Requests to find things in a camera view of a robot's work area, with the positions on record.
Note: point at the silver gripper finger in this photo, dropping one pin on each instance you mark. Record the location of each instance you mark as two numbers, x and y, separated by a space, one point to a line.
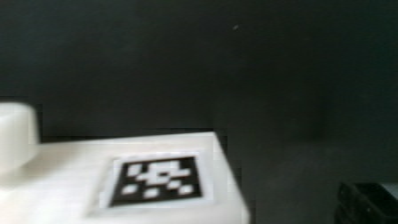
367 203

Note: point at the white front drawer tray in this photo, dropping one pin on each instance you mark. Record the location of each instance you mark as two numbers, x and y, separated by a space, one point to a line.
146 180

